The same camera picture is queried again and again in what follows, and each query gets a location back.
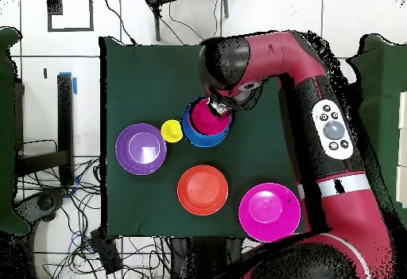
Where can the dark square floor frame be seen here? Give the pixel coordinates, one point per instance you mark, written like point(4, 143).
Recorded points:
point(91, 15)

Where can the small dark blue bowl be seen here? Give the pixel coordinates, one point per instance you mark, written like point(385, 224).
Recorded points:
point(190, 113)

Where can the black tripod stand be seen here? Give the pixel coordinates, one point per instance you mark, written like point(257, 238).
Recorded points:
point(157, 18)

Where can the black power strip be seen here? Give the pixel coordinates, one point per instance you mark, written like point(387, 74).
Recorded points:
point(106, 253)

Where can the white boxes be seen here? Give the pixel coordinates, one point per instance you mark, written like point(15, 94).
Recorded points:
point(403, 148)

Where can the side table with green cloth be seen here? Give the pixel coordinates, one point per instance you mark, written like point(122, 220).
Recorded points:
point(388, 85)
point(6, 132)

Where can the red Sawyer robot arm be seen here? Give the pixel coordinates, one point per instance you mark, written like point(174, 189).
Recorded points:
point(334, 132)

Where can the orange bowl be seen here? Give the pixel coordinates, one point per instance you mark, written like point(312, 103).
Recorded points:
point(202, 190)

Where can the dark green tablecloth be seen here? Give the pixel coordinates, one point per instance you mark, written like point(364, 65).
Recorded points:
point(152, 75)

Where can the yellow cup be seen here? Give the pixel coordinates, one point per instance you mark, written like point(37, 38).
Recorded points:
point(171, 131)

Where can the large pink bowl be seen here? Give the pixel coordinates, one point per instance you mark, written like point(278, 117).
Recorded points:
point(270, 212)

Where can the large light blue bowl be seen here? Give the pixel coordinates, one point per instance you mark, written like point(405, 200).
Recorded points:
point(203, 140)

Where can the black metal frame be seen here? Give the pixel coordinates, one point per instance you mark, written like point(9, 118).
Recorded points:
point(65, 126)

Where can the blue tape strip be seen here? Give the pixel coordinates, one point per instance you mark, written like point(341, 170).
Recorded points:
point(74, 85)

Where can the small crimson bowl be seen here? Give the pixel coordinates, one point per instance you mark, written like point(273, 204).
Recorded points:
point(205, 121)

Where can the purple bowl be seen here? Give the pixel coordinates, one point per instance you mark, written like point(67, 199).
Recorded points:
point(141, 149)

